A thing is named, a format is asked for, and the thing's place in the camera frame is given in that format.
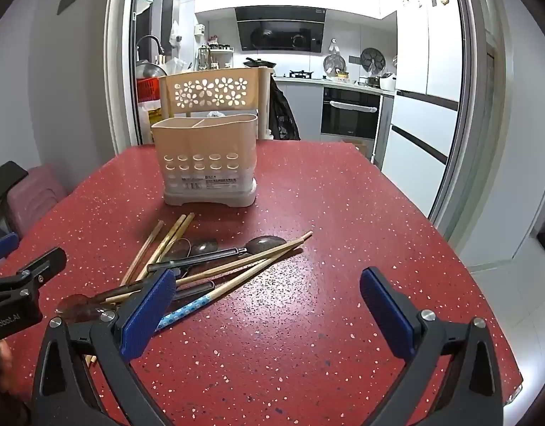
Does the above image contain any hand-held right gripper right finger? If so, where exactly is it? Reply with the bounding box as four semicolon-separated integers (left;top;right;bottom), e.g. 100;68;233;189
360;266;507;426

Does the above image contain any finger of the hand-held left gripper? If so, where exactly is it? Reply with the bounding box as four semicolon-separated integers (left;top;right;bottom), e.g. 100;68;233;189
0;247;68;296
0;233;20;265

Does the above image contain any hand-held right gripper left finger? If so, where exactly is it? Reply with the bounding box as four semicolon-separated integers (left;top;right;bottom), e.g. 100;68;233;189
30;267;176;426

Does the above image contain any dark brown chopstick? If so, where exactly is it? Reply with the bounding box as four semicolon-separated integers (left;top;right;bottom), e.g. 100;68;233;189
92;282;146;305

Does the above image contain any black utensil handle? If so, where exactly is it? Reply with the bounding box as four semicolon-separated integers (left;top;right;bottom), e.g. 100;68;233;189
172;280;216;301

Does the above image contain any red-brown spoon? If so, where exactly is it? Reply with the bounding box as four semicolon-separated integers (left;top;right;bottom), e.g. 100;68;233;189
55;295;104;322

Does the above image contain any blue patterned wooden chopstick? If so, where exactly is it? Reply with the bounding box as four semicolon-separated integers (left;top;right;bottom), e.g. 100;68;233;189
155;242;306;331

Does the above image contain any black-handled metal spoon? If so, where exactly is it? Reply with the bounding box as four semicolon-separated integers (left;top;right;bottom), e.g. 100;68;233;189
147;235;287;273

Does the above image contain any beige plastic utensil holder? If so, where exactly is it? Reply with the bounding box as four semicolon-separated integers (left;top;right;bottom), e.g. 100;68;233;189
151;114;259;208

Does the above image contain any person's left hand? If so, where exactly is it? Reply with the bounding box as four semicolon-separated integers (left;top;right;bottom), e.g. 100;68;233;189
0;339;16;380

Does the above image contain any pink chair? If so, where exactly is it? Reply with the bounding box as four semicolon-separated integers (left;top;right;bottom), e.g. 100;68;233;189
6;164;69;236

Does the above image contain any black chair backrest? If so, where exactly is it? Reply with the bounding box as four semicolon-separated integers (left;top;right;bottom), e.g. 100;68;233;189
0;161;29;214

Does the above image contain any cardboard box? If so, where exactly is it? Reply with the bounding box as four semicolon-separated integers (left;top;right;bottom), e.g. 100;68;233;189
341;139;373;158

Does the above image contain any black built-in oven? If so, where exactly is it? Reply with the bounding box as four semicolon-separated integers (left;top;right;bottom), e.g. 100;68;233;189
321;86;382;138

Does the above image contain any red plastic basket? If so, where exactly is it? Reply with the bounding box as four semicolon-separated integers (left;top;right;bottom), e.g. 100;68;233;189
137;77;162;103

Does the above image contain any metal bowl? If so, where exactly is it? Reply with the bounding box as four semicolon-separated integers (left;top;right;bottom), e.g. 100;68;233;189
135;60;169;81

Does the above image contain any grey kitchen counter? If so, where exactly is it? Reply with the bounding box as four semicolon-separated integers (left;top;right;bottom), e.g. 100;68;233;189
272;75;395;143

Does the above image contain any black bag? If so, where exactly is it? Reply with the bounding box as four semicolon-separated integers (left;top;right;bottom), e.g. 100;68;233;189
270;77;302;140

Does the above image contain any beige flower-cutout storage rack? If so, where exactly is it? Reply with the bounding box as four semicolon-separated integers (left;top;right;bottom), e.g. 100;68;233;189
159;66;275;143

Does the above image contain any black kitchen faucet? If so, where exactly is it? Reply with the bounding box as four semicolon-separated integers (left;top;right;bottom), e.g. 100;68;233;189
135;34;166;65

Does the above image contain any hanging round black pan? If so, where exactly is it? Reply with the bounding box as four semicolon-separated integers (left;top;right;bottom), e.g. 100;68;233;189
360;47;388;74

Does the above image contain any white refrigerator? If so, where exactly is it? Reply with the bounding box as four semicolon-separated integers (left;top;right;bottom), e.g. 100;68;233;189
379;0;469;218

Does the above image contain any white spice shelf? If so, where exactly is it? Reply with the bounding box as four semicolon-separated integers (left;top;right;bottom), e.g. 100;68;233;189
197;44;235;71

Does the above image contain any black range hood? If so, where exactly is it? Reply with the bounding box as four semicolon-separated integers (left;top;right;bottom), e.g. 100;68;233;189
235;6;327;54

